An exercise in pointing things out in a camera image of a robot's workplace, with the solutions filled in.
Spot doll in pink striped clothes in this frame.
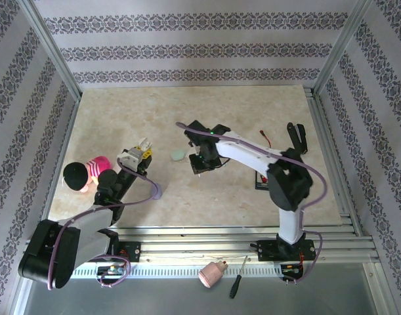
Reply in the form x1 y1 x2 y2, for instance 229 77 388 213
62 156 112 194

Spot black screwdriver bit set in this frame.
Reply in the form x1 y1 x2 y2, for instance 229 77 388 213
254 169 274 191

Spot small controller board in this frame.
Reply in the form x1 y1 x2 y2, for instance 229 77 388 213
96 264 126 276
281 263 302 276

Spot black stapler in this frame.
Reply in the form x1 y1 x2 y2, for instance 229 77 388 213
286 122 308 156

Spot pink drill chuck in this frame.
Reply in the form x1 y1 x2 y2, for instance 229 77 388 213
198 260 230 290

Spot small red wire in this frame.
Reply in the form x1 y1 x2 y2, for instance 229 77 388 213
259 130 274 148

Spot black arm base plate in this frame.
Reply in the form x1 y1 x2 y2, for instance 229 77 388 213
81 240 142 263
257 239 316 263

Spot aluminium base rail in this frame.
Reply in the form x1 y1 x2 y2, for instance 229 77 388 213
22 225 378 265

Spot white slotted cable duct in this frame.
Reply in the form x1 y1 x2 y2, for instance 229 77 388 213
32 264 284 280

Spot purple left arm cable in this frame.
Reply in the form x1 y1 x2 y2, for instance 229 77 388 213
47 159 163 291

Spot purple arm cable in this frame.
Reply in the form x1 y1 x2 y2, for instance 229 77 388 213
47 159 163 291
175 121 329 285

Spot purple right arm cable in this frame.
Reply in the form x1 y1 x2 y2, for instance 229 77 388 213
175 121 329 285

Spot aluminium side rail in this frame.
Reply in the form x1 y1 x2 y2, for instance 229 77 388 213
303 85 364 227

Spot aluminium frame post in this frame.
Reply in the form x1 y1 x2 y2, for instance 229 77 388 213
18 0 83 101
313 0 375 96

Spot black handled screwdriver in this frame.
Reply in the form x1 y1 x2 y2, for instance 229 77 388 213
228 255 249 300

